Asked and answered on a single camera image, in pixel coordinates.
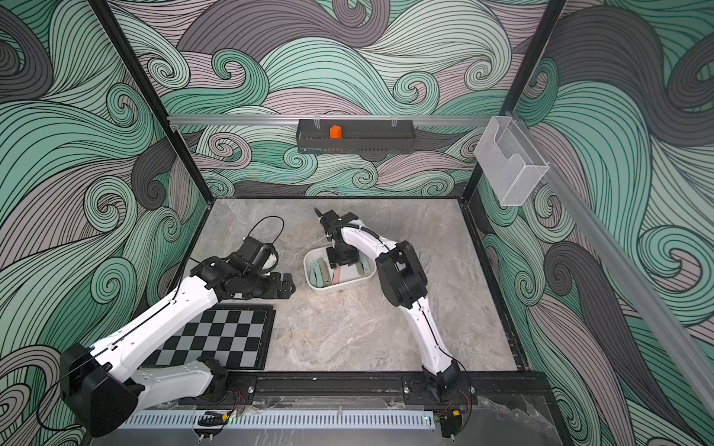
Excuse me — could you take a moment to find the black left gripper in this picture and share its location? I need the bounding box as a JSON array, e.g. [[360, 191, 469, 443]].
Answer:
[[241, 272, 297, 298]]

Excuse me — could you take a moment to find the white storage box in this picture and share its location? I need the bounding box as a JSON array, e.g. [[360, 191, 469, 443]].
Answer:
[[303, 247, 377, 294]]

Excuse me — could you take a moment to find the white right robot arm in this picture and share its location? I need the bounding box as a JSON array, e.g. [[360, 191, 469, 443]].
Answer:
[[315, 210, 470, 403]]

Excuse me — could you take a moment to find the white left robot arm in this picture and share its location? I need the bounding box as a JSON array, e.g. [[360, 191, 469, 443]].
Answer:
[[59, 256, 296, 438]]

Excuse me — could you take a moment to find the black white checkerboard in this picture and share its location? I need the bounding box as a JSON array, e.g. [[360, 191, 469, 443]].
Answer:
[[142, 304, 276, 371]]

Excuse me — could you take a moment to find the orange block on shelf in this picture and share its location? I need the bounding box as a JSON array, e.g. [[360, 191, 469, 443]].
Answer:
[[329, 125, 343, 139]]

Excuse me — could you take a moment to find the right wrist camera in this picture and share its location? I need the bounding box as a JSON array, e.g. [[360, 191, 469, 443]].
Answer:
[[319, 210, 358, 236]]

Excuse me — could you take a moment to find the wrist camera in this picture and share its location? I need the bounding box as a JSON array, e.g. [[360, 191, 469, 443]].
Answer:
[[238, 236, 279, 274], [319, 210, 358, 236]]

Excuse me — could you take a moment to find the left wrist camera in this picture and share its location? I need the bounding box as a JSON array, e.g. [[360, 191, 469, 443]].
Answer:
[[238, 236, 279, 274]]

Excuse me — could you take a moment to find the black wall shelf tray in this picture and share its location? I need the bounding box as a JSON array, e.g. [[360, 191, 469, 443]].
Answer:
[[296, 120, 417, 158]]

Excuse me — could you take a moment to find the white slotted cable duct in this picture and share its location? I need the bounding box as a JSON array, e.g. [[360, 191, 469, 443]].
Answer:
[[120, 409, 436, 431]]

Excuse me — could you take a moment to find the aluminium wall rail back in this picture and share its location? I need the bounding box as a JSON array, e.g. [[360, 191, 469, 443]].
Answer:
[[167, 113, 491, 127]]

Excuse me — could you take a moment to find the aluminium wall rail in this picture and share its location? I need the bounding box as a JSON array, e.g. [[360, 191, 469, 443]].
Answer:
[[505, 111, 713, 414], [167, 113, 491, 127]]

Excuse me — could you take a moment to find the clear acrylic wall holder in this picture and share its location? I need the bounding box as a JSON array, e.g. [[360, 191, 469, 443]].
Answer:
[[475, 116, 550, 207]]

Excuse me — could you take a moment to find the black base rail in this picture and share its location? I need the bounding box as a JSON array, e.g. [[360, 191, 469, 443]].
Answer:
[[227, 371, 554, 405]]

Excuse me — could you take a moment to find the black corner frame post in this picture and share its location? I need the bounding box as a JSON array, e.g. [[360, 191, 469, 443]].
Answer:
[[87, 0, 216, 207]]

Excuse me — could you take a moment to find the black right corner post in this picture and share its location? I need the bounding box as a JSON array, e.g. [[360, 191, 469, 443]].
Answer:
[[459, 1, 567, 208]]

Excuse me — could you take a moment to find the aluminium wall rail right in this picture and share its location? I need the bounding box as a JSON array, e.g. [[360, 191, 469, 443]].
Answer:
[[505, 111, 713, 414]]

